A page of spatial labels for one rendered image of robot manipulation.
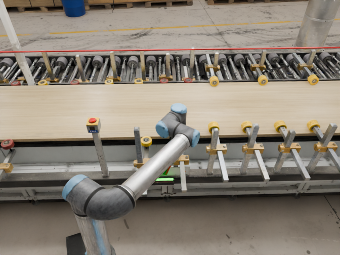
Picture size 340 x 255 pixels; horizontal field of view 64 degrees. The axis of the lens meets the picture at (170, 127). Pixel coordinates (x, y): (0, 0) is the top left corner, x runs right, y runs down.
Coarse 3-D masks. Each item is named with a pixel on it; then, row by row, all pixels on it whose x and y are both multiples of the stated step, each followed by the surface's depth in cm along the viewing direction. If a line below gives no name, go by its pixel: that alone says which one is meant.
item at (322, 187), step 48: (0, 144) 203; (48, 144) 204; (240, 144) 210; (336, 144) 213; (0, 192) 249; (48, 192) 250; (192, 192) 251; (240, 192) 254; (288, 192) 256; (336, 192) 263
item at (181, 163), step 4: (180, 164) 185; (180, 168) 182; (184, 168) 182; (180, 172) 182; (184, 172) 180; (184, 176) 178; (184, 180) 175; (184, 184) 173; (184, 188) 171; (184, 192) 171
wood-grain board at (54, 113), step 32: (0, 96) 238; (32, 96) 238; (64, 96) 238; (96, 96) 238; (128, 96) 238; (160, 96) 238; (192, 96) 238; (224, 96) 238; (256, 96) 238; (288, 96) 238; (320, 96) 238; (0, 128) 207; (32, 128) 207; (64, 128) 207; (128, 128) 207; (224, 128) 207; (288, 128) 207; (320, 128) 207
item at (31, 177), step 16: (16, 176) 198; (32, 176) 198; (48, 176) 198; (64, 176) 198; (96, 176) 198; (112, 176) 198; (128, 176) 198; (160, 176) 198; (176, 176) 198; (192, 176) 198; (208, 176) 198; (240, 176) 198; (256, 176) 199; (272, 176) 199; (288, 176) 200; (320, 176) 201; (336, 176) 202
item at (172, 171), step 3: (171, 168) 192; (174, 168) 193; (177, 168) 193; (186, 168) 193; (189, 168) 193; (168, 171) 194; (171, 171) 194; (174, 171) 194; (177, 171) 195; (186, 171) 195; (189, 171) 195; (168, 174) 197; (171, 174) 197; (174, 174) 197; (177, 174) 197; (186, 174) 197
